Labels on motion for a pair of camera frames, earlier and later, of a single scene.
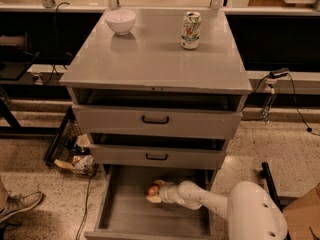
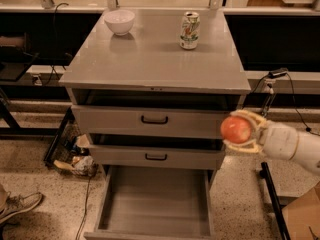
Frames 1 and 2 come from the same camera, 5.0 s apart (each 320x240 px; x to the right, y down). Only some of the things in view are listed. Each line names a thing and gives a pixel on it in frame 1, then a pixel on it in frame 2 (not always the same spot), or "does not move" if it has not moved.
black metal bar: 266,174 does not move
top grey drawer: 156,113 does not move
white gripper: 165,190 -> 279,140
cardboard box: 303,216 does not move
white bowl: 120,21 does not move
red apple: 154,190 -> 235,130
